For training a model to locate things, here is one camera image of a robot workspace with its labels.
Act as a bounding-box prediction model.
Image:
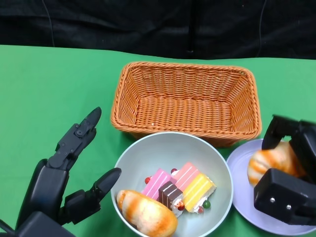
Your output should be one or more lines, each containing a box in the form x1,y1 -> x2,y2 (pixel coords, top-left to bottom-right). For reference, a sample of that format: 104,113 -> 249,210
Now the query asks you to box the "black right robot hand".
253,114 -> 316,227

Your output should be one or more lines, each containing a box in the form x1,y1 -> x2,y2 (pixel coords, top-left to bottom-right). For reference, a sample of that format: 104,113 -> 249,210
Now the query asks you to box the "orange wicker basket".
110,61 -> 262,148

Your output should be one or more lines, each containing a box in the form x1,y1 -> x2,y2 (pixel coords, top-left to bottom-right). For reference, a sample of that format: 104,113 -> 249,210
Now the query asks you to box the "lavender plate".
226,138 -> 316,236

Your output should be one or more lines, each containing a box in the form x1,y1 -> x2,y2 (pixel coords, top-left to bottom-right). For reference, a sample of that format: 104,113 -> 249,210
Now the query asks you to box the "elongated orange striped bread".
116,189 -> 178,237

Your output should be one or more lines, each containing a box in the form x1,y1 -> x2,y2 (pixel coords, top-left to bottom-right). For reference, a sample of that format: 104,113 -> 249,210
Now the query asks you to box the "pale green bowl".
110,131 -> 234,237

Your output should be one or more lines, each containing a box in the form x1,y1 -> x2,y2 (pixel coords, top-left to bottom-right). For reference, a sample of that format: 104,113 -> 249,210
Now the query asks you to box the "chocolate cake slice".
158,181 -> 185,218

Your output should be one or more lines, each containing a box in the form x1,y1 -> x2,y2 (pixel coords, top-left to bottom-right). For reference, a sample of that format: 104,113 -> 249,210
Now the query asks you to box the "pink and yellow cake slice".
171,161 -> 217,213

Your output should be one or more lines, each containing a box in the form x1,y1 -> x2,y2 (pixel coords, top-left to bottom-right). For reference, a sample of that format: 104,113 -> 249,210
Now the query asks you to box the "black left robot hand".
14,106 -> 122,228

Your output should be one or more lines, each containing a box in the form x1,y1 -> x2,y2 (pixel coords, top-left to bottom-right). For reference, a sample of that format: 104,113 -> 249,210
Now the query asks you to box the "black backdrop cloth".
0,0 -> 316,61

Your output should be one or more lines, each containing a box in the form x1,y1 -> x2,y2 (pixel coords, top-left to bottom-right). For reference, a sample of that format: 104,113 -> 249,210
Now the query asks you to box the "green tablecloth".
0,44 -> 316,237

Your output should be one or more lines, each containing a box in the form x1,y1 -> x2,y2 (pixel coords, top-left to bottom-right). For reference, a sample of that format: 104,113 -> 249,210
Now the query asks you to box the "ring-shaped orange bread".
248,141 -> 307,185

